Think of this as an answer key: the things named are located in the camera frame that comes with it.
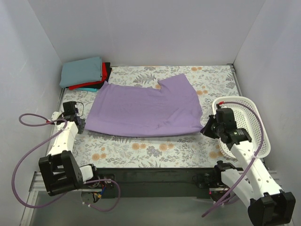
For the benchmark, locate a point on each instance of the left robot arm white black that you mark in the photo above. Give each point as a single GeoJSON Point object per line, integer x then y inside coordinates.
{"type": "Point", "coordinates": [59, 169]}

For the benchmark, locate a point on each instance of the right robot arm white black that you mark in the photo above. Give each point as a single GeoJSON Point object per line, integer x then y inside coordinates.
{"type": "Point", "coordinates": [267, 203]}

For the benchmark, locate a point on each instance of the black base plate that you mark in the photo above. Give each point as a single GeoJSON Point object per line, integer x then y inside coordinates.
{"type": "Point", "coordinates": [164, 182]}

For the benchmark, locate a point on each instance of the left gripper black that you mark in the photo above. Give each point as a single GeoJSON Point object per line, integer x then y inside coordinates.
{"type": "Point", "coordinates": [80, 125]}

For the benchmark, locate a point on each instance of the folded teal t shirt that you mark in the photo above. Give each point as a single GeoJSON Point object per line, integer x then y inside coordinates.
{"type": "Point", "coordinates": [88, 89]}

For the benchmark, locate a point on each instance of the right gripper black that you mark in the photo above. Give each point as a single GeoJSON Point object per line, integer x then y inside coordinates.
{"type": "Point", "coordinates": [210, 128]}

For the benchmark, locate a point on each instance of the white plastic basket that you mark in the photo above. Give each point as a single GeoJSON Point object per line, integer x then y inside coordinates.
{"type": "Point", "coordinates": [247, 116]}

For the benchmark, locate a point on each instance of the purple t shirt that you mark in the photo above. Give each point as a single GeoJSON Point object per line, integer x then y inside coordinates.
{"type": "Point", "coordinates": [128, 111]}

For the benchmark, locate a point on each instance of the aluminium frame rail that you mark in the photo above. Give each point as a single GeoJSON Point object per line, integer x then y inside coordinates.
{"type": "Point", "coordinates": [62, 212]}

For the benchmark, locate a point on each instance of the folded grey-blue t shirt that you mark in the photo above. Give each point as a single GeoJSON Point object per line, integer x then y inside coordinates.
{"type": "Point", "coordinates": [79, 71]}

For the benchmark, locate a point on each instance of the folded red t shirt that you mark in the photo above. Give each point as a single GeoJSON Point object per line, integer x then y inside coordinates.
{"type": "Point", "coordinates": [91, 84]}

